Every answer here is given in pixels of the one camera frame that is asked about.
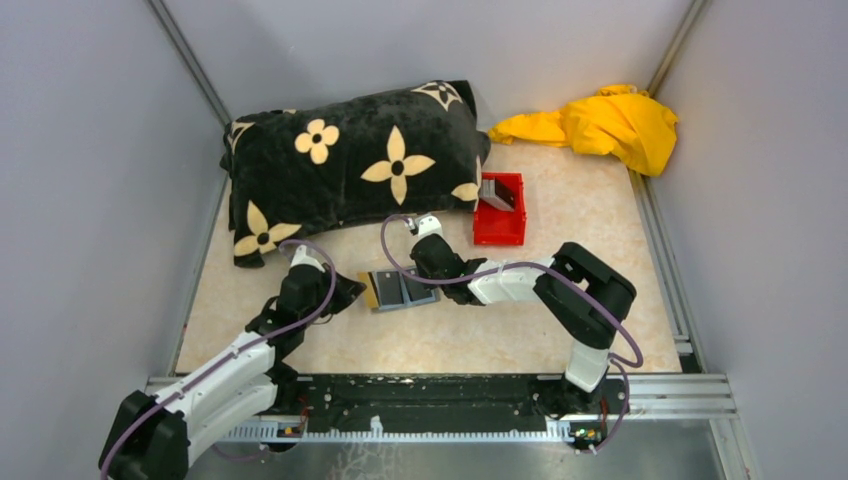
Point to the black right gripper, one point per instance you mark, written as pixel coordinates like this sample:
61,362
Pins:
419,268

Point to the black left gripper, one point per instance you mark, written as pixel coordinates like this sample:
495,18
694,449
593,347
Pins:
349,290

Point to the grey leather card holder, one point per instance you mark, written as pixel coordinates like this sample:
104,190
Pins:
407,304

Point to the black credit card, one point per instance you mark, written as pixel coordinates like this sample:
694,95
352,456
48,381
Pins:
390,289

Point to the gold credit card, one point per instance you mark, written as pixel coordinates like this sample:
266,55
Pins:
369,294

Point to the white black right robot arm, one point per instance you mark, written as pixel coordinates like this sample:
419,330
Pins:
586,296

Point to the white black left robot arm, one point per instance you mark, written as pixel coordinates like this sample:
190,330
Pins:
161,435

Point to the stack of credit cards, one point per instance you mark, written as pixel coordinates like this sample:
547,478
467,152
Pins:
497,195

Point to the red plastic bin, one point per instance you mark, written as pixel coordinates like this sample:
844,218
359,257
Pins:
493,227

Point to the black floral pillow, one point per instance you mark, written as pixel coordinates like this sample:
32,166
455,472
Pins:
297,173

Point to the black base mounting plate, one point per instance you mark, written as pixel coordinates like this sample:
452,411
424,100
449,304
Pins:
406,404

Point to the yellow cloth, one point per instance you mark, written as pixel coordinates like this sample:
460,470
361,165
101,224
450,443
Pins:
619,120

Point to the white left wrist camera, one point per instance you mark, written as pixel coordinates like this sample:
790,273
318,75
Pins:
304,255

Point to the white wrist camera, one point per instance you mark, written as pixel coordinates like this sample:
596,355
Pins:
426,225
304,255

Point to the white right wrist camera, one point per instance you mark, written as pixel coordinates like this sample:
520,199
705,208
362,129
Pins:
426,225

